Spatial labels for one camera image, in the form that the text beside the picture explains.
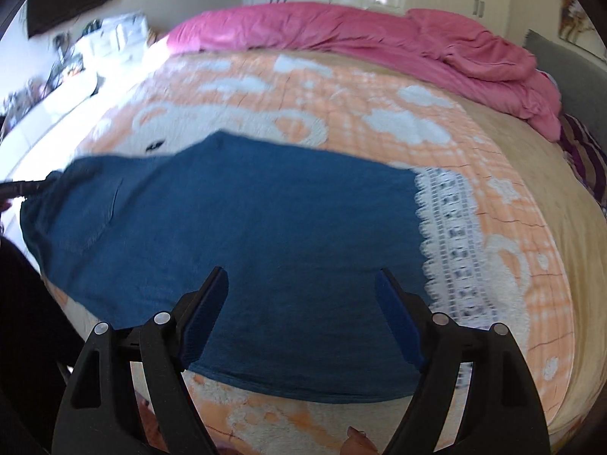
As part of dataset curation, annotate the purple striped pillow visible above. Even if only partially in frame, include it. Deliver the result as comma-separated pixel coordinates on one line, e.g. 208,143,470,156
559,113,606,207

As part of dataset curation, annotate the floral wall painting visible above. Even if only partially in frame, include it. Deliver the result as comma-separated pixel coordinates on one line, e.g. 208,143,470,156
558,0,606,62

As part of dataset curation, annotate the pink duvet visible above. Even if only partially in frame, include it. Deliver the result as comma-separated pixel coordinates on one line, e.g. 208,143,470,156
167,2,561,142

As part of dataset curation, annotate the white drawer cabinet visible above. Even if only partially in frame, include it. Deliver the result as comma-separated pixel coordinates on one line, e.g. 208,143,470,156
75,13,149,58

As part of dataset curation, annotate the grey quilted headboard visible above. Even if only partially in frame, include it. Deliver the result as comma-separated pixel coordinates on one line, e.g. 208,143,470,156
524,30,606,129

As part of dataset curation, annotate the peach bear pattern blanket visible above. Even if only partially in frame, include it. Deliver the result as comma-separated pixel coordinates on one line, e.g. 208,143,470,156
55,50,588,439

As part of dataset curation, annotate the blue denim pants lace hem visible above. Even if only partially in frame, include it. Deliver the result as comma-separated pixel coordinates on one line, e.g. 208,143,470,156
20,132,499,404

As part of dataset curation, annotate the tan bed sheet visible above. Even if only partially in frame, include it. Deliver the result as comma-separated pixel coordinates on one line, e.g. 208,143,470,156
322,55,606,447

